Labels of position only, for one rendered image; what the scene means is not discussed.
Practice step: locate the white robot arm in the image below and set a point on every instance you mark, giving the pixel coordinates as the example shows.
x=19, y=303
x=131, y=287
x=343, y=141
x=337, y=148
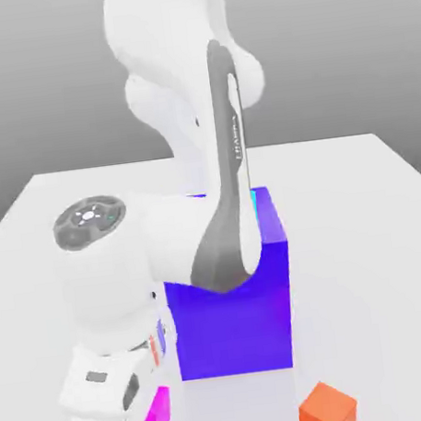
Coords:
x=162, y=60

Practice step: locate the small orange cube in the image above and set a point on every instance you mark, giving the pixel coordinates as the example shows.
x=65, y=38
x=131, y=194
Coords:
x=326, y=411

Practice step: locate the large blue box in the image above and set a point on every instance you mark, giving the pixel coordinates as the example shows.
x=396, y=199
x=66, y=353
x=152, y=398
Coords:
x=233, y=334

